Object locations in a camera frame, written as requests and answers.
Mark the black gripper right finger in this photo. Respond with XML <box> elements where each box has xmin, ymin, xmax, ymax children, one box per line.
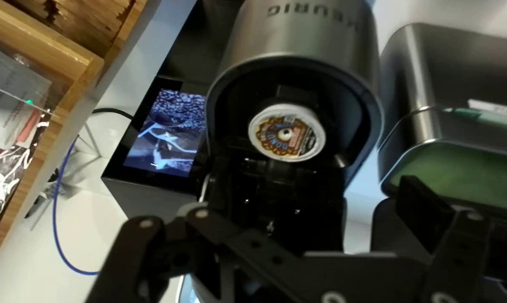
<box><xmin>395</xmin><ymin>174</ymin><xmax>499</xmax><ymax>303</ymax></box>

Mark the black appliance power cord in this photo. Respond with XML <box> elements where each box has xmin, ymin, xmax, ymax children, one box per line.
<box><xmin>92</xmin><ymin>107</ymin><xmax>135</xmax><ymax>122</ymax></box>

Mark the blue cable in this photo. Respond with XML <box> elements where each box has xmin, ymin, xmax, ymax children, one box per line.
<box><xmin>51</xmin><ymin>137</ymin><xmax>102</xmax><ymax>279</ymax></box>

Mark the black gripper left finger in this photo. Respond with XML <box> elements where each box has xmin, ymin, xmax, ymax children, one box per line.
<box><xmin>87</xmin><ymin>216</ymin><xmax>210</xmax><ymax>303</ymax></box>

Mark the wooden condiment organizer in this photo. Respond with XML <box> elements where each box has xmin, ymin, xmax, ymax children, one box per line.
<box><xmin>0</xmin><ymin>0</ymin><xmax>149</xmax><ymax>277</ymax></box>

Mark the dark lid white coffee pod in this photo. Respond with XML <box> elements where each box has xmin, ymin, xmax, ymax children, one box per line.
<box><xmin>247</xmin><ymin>103</ymin><xmax>329</xmax><ymax>166</ymax></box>

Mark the white green wrapper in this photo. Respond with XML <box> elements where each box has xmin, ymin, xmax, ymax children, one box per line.
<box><xmin>444</xmin><ymin>98</ymin><xmax>507</xmax><ymax>132</ymax></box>

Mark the black coffee maker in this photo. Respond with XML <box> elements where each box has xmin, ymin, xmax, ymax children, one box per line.
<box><xmin>100</xmin><ymin>0</ymin><xmax>386</xmax><ymax>255</ymax></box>

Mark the stainless steel bin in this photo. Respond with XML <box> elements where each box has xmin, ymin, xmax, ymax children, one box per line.
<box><xmin>376</xmin><ymin>23</ymin><xmax>507</xmax><ymax>221</ymax></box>

